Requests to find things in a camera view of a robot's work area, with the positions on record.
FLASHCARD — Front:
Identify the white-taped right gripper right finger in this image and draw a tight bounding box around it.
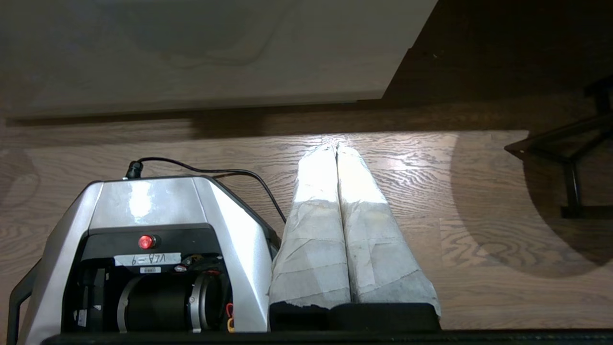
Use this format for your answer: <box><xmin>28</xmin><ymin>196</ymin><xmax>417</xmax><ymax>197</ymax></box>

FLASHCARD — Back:
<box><xmin>337</xmin><ymin>144</ymin><xmax>441</xmax><ymax>317</ymax></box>

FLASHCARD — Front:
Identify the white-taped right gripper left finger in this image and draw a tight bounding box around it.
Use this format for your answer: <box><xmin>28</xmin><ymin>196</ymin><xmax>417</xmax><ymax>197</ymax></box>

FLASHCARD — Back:
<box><xmin>269</xmin><ymin>144</ymin><xmax>352</xmax><ymax>310</ymax></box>

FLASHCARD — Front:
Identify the glossy white drawer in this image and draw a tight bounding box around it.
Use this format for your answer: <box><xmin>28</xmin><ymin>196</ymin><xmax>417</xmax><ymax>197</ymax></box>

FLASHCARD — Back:
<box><xmin>0</xmin><ymin>0</ymin><xmax>439</xmax><ymax>120</ymax></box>

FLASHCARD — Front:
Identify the silver and black robot base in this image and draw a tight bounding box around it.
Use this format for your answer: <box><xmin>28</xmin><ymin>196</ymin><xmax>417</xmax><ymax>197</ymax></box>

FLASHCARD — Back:
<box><xmin>7</xmin><ymin>176</ymin><xmax>283</xmax><ymax>345</ymax></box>

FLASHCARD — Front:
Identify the white handwritten label sticker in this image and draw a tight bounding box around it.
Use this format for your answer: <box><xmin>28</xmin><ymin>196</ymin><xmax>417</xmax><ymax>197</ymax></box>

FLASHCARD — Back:
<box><xmin>114</xmin><ymin>253</ymin><xmax>182</xmax><ymax>267</ymax></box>

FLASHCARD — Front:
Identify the black cable on robot base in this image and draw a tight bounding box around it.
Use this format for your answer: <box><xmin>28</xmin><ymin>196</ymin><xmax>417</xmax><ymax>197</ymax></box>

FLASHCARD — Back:
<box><xmin>125</xmin><ymin>157</ymin><xmax>287</xmax><ymax>225</ymax></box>

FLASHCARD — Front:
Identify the black metal stand frame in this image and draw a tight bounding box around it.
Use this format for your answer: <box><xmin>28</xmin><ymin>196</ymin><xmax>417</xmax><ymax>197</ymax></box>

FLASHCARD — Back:
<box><xmin>504</xmin><ymin>77</ymin><xmax>613</xmax><ymax>220</ymax></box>

